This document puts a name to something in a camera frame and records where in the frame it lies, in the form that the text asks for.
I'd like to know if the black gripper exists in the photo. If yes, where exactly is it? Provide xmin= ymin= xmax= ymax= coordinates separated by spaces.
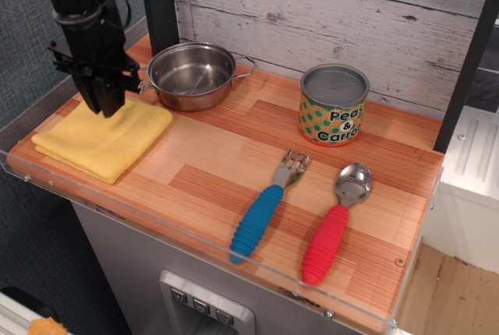
xmin=48 ymin=0 xmax=142 ymax=118

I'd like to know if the yellow cloth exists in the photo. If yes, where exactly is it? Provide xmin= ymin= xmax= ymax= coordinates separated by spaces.
xmin=31 ymin=100 xmax=173 ymax=185

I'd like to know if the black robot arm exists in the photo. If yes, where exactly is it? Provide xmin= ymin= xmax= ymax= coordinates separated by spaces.
xmin=48 ymin=0 xmax=140 ymax=118

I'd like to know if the small steel pot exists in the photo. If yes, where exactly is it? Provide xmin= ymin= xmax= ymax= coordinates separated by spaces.
xmin=143 ymin=42 xmax=257 ymax=112

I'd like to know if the grey toy fridge cabinet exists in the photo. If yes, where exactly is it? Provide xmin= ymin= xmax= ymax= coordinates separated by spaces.
xmin=73 ymin=203 xmax=354 ymax=334

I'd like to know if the silver dispenser button panel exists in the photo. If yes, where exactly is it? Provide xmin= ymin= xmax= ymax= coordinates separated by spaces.
xmin=159 ymin=270 xmax=256 ymax=334

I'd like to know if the peas and carrots can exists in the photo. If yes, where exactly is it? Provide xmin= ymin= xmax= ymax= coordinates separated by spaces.
xmin=298 ymin=64 xmax=370 ymax=147

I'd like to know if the orange object bottom corner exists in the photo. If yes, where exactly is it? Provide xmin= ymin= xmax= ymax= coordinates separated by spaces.
xmin=28 ymin=317 xmax=69 ymax=335

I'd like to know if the white toy sink unit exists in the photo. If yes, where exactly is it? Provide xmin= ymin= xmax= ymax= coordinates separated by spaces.
xmin=423 ymin=106 xmax=498 ymax=273

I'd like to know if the blue handled fork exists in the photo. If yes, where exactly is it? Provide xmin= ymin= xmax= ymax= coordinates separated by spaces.
xmin=230 ymin=149 xmax=310 ymax=264

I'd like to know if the clear acrylic guard rail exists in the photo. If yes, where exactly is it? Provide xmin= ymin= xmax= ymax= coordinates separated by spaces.
xmin=0 ymin=19 xmax=445 ymax=332

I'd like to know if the red handled spoon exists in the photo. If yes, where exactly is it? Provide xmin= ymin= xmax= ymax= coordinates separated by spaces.
xmin=301 ymin=163 xmax=373 ymax=286

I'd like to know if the black vertical post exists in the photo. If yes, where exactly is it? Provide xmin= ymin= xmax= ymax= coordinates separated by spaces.
xmin=434 ymin=0 xmax=498 ymax=153

